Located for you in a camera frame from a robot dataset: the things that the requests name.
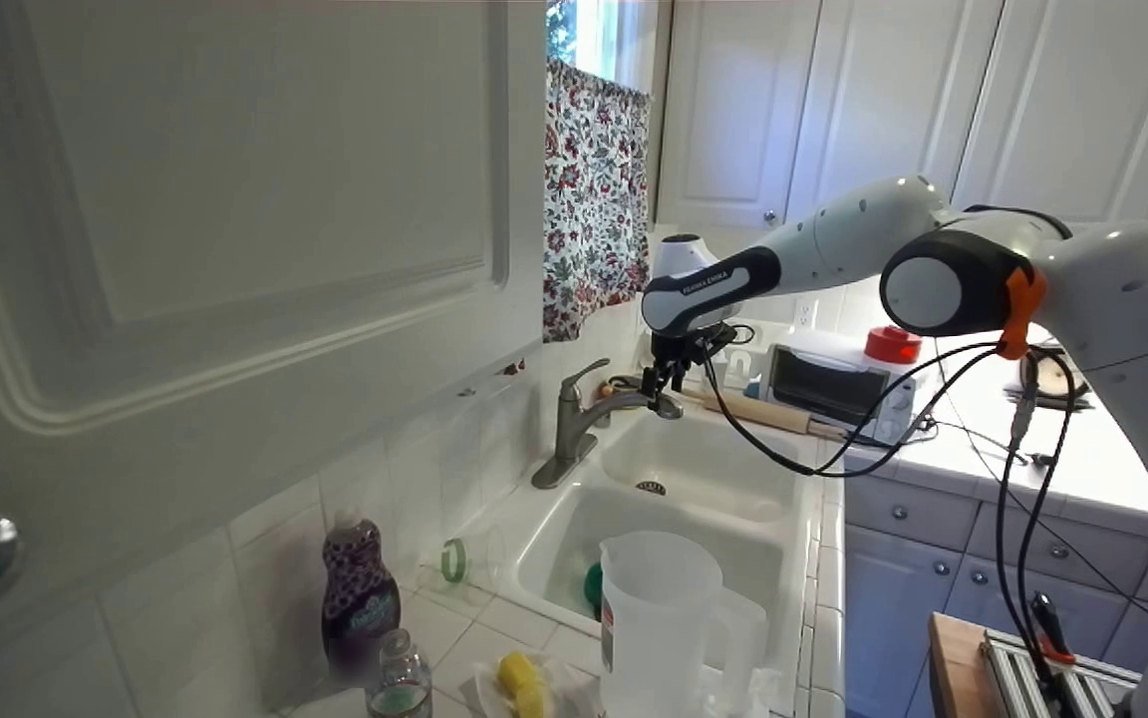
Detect small glass jar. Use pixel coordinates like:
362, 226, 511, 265
362, 630, 435, 718

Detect yellow sponge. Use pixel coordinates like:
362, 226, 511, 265
494, 652, 548, 718

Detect floral curtain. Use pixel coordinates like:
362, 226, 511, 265
543, 63, 649, 342

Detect dark purple bottle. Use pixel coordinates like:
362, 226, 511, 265
324, 520, 403, 682

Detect white lower cabinet drawers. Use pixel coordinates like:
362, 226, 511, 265
844, 479, 1148, 718

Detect white double kitchen sink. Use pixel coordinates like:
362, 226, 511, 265
494, 415, 819, 665

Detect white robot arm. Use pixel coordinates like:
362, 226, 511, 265
641, 174, 1148, 718

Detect clear plastic measuring pitcher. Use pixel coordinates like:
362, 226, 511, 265
603, 529, 770, 718

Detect brushed metal faucet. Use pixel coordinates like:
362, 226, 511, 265
528, 375, 676, 492

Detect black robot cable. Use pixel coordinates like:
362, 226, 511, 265
700, 331, 1135, 718

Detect wooden rolling pin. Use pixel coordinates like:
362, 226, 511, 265
681, 391, 848, 440

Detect white upper cabinet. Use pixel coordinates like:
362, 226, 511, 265
0, 0, 547, 621

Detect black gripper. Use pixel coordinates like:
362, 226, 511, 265
641, 322, 737, 404

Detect black appliance on counter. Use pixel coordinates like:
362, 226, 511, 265
770, 342, 916, 424

